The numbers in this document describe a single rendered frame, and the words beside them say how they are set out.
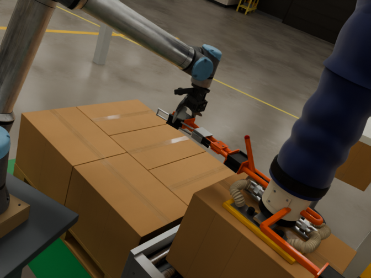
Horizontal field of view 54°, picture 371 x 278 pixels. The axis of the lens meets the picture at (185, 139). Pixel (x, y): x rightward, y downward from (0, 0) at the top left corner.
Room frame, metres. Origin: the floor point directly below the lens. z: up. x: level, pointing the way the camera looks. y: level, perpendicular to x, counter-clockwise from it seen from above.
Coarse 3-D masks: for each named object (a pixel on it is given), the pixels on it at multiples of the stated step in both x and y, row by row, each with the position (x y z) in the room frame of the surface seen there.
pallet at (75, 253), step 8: (16, 168) 1.94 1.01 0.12; (16, 176) 1.93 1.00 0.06; (24, 176) 1.88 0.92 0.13; (32, 184) 1.82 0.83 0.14; (72, 232) 1.56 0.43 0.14; (64, 240) 1.59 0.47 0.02; (72, 240) 1.61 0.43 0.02; (80, 240) 1.52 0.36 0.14; (72, 248) 1.56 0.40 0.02; (80, 248) 1.58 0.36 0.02; (80, 256) 1.52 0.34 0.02; (88, 256) 1.54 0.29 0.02; (88, 264) 1.49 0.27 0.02; (96, 264) 1.51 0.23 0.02; (88, 272) 1.45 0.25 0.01; (96, 272) 1.46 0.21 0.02; (104, 272) 1.39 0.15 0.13
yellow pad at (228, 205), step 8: (232, 200) 1.25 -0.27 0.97; (232, 208) 1.19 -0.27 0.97; (240, 208) 1.20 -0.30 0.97; (248, 208) 1.19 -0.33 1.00; (240, 216) 1.16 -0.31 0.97; (248, 216) 1.17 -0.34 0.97; (248, 224) 1.14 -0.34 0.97; (256, 224) 1.14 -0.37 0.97; (256, 232) 1.11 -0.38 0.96; (280, 232) 1.12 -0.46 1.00; (264, 240) 1.09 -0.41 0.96; (272, 240) 1.09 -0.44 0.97; (272, 248) 1.07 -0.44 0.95; (280, 248) 1.06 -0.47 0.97; (288, 256) 1.04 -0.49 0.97
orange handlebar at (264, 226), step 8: (216, 144) 1.42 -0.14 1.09; (224, 144) 1.45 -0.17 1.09; (216, 152) 1.40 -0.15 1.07; (224, 152) 1.39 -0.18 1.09; (248, 168) 1.35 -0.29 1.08; (256, 176) 1.29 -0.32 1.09; (264, 176) 1.32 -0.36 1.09; (264, 184) 1.26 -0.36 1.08; (288, 208) 1.14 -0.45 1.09; (272, 216) 1.06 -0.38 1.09; (280, 216) 1.08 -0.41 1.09; (304, 216) 1.16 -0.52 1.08; (312, 216) 1.16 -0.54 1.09; (320, 216) 1.17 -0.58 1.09; (264, 224) 1.00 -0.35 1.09; (320, 224) 1.14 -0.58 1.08; (264, 232) 0.98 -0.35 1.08; (272, 232) 0.97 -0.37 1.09; (280, 240) 0.95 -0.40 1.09; (288, 248) 0.93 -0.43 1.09; (296, 256) 0.91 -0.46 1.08; (304, 256) 0.91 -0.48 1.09; (304, 264) 0.89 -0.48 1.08; (312, 264) 0.89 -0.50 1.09; (312, 272) 0.87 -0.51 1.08
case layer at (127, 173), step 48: (48, 144) 1.77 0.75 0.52; (96, 144) 1.93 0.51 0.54; (144, 144) 2.14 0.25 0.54; (192, 144) 2.39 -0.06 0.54; (48, 192) 1.73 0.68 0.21; (96, 192) 1.51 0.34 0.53; (144, 192) 1.64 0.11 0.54; (192, 192) 1.81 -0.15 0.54; (96, 240) 1.46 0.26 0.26; (144, 240) 1.34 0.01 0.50
